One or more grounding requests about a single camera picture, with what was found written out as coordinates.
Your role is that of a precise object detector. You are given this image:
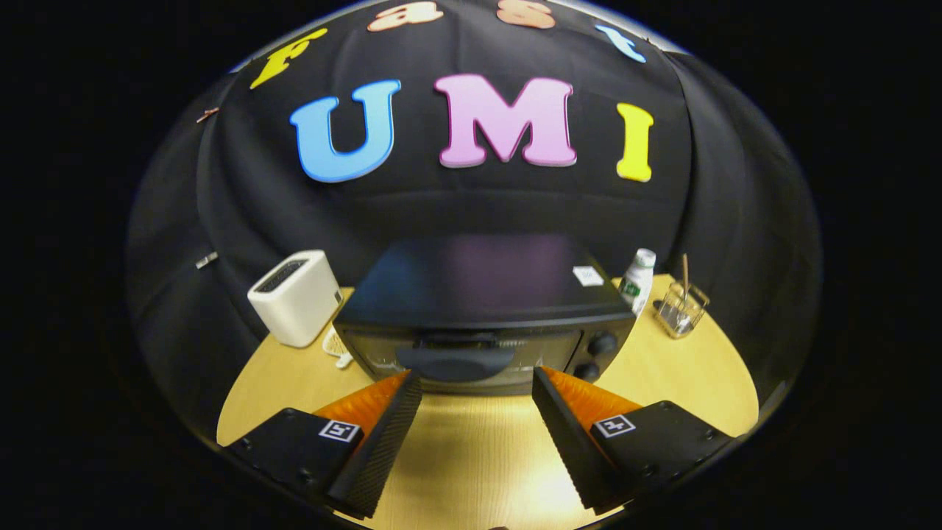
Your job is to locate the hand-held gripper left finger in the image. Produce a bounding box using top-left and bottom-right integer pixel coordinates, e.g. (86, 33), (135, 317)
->
(224, 370), (424, 520)

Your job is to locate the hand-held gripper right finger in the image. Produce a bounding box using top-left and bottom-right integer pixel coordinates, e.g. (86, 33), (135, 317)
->
(531, 367), (737, 516)

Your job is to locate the black toaster oven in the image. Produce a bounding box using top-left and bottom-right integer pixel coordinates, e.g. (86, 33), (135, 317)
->
(333, 234), (638, 396)

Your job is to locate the white bread toaster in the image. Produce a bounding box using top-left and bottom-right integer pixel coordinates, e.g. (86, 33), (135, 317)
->
(247, 250), (344, 348)

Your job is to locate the white power plug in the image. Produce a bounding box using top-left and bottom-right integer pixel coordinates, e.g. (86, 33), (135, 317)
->
(324, 328), (355, 369)

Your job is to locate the white bottle with green label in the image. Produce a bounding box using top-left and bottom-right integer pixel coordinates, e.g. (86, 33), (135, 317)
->
(618, 248), (656, 316)

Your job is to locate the black backdrop cloth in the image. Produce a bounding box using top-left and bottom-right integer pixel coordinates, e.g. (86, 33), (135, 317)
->
(125, 0), (821, 435)

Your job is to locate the metal wire utensil holder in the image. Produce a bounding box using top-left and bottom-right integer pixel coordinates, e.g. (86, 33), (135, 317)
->
(655, 282), (711, 339)

